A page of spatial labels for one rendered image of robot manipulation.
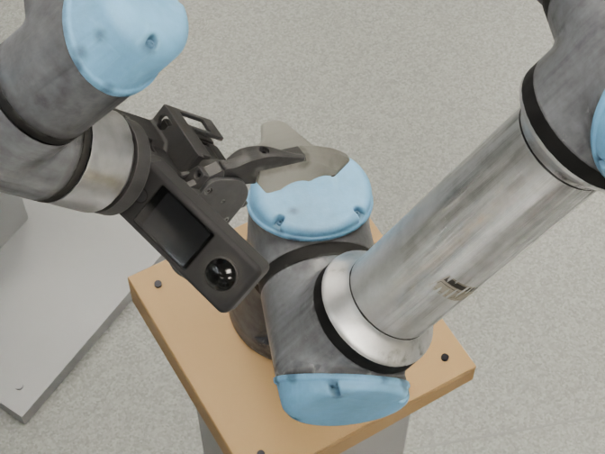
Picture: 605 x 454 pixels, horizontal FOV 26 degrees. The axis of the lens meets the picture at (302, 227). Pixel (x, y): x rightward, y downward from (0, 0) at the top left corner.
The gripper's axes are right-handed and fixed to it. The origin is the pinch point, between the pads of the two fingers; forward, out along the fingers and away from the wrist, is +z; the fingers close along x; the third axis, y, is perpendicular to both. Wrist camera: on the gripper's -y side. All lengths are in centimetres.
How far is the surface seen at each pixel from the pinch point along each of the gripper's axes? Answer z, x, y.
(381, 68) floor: 121, 21, 101
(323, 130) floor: 110, 34, 93
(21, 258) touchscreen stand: 65, 78, 91
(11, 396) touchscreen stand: 59, 89, 68
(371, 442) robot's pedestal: 48, 30, 7
